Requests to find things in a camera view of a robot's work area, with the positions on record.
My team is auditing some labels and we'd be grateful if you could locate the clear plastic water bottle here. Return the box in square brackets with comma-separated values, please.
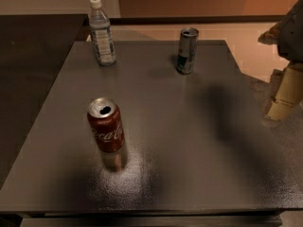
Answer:
[89, 0, 116, 66]

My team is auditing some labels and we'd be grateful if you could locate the red coke can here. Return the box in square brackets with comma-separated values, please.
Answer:
[87, 97, 124, 153]

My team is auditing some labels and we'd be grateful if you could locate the silver blue energy drink can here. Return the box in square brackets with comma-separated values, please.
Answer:
[176, 27, 199, 75]

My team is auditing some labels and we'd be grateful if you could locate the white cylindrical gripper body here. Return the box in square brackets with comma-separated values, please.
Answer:
[258, 0, 303, 61]

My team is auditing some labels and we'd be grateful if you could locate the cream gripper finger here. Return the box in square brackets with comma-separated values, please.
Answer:
[261, 61, 303, 128]

